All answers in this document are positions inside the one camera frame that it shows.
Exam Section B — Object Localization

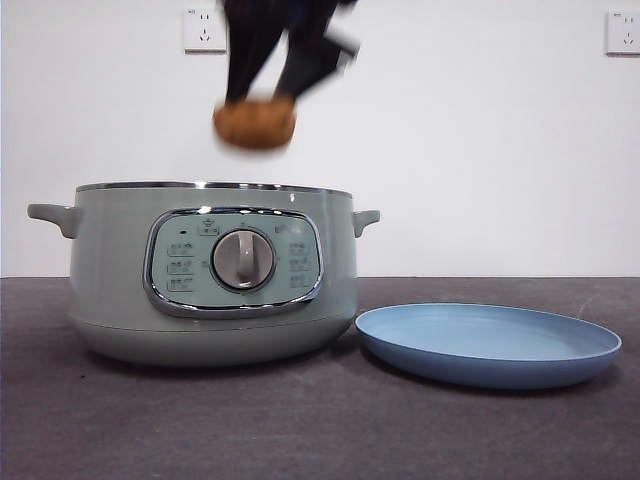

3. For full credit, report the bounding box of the brown potato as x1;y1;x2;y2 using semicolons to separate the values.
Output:
212;97;297;152

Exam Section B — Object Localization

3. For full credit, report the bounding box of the white wall socket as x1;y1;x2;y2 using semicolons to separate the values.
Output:
605;11;640;57
184;8;229;55

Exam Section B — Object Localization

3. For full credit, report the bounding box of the pale green electric steamer pot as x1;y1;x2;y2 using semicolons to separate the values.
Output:
27;181;381;370

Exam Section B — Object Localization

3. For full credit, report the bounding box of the blue round plate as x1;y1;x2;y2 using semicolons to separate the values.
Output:
354;301;623;391

